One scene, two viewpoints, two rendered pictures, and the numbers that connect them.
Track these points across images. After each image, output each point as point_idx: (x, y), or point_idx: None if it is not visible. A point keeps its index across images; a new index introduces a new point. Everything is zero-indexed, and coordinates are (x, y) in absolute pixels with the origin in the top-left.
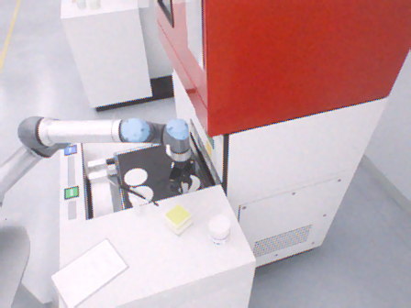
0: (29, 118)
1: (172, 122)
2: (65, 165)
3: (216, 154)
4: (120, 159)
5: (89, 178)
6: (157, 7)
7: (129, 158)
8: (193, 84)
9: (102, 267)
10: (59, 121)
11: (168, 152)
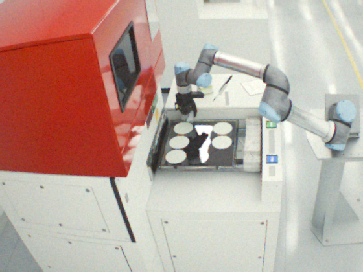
0: (276, 71)
1: (183, 65)
2: (276, 146)
3: (158, 98)
4: (229, 160)
5: (259, 147)
6: (121, 125)
7: (221, 159)
8: (156, 64)
9: (254, 85)
10: (256, 64)
11: (185, 155)
